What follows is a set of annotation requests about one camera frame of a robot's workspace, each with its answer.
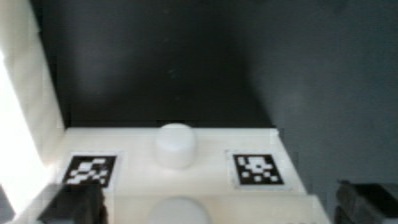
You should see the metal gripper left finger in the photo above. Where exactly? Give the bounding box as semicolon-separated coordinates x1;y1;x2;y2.
38;183;109;224

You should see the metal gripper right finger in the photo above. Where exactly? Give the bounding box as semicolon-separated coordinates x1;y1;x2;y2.
335;181;398;224

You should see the white drawer box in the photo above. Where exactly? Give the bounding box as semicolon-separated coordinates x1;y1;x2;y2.
54;124;306;195
107;194;331;224

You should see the white U-shaped fence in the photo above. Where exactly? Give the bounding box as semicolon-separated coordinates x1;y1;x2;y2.
0;0;65;213

